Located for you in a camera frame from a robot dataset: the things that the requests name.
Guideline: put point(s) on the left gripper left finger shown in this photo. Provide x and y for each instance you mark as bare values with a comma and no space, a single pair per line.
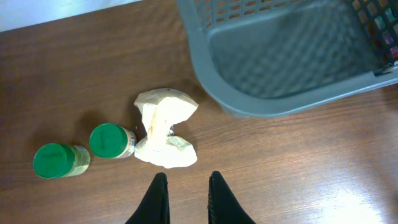
154,208

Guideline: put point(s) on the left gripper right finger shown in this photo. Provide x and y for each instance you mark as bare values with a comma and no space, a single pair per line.
223,207

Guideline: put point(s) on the grey plastic basket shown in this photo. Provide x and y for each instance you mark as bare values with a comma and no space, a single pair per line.
271,58

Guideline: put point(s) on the green lid jar, beige contents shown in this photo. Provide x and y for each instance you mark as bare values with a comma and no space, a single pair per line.
111,141

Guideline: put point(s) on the crumpled beige paper bag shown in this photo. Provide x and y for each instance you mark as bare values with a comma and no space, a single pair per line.
160,110

